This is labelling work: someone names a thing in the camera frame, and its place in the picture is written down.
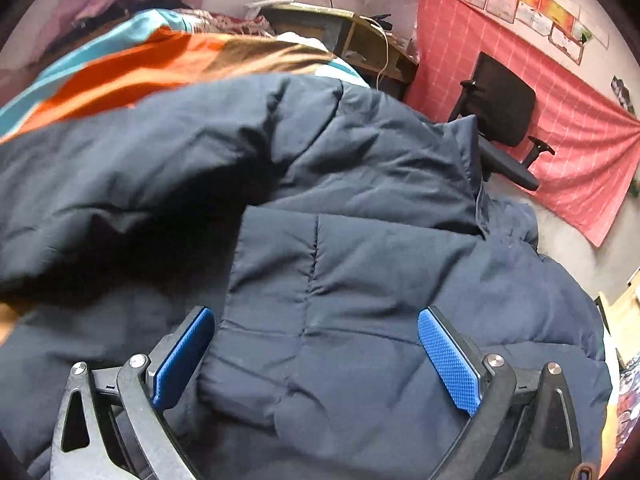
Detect colourful striped bed blanket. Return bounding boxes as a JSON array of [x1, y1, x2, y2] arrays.
[[1, 11, 369, 337]]

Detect black office chair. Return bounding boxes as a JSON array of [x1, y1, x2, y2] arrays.
[[449, 52, 555, 191]]

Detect wooden desk with shelf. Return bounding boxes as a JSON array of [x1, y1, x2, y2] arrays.
[[260, 2, 418, 101]]

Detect white charging cable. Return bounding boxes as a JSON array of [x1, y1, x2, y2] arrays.
[[357, 14, 392, 91]]

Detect paper certificates on wall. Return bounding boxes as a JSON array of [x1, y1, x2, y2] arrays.
[[463, 0, 611, 64]]

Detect floral pillow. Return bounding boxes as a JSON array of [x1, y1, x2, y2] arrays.
[[177, 9, 276, 37]]

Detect wooden chair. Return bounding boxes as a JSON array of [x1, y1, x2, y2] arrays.
[[596, 269, 640, 368]]

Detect navy puffer jacket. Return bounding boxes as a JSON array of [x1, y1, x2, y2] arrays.
[[1, 75, 612, 479]]

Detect red checked wall cloth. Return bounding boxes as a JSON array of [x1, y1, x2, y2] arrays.
[[405, 0, 639, 247]]

